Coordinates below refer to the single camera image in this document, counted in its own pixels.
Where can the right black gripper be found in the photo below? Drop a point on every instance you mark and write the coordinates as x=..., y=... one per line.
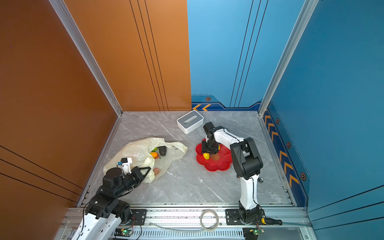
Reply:
x=204, y=149

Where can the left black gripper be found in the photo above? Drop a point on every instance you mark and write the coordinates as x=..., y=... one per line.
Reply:
x=136, y=172

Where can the cream plastic bag orange prints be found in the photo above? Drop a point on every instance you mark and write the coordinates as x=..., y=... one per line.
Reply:
x=140, y=151

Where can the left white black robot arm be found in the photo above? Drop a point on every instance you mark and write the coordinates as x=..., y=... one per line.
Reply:
x=106, y=216

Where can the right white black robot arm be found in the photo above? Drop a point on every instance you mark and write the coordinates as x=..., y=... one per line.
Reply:
x=247, y=163

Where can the red flower-shaped plate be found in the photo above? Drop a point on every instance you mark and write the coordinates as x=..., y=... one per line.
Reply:
x=221, y=161

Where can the white grey tissue box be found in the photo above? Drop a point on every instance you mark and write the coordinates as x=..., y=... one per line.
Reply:
x=190, y=121

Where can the left green circuit board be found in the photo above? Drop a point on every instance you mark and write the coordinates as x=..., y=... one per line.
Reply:
x=125, y=233

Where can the green circuit board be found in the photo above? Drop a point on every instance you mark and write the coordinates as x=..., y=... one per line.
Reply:
x=125, y=233
x=252, y=233

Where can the coiled clear tube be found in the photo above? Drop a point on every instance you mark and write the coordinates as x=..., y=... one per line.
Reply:
x=209, y=220

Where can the yellow black screwdriver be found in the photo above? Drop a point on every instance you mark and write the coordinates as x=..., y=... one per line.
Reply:
x=270, y=221

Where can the right green circuit board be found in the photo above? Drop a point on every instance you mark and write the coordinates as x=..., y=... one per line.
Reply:
x=252, y=233

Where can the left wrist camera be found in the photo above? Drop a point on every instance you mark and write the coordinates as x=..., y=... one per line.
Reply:
x=125, y=165

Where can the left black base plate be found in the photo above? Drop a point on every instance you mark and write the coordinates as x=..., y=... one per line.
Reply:
x=135, y=217

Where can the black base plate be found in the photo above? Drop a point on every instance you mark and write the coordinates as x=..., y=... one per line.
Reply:
x=233, y=218
x=135, y=217

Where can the aluminium rail frame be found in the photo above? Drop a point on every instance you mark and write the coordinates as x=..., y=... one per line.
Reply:
x=181, y=222

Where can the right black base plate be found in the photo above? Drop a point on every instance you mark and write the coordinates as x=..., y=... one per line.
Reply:
x=233, y=218

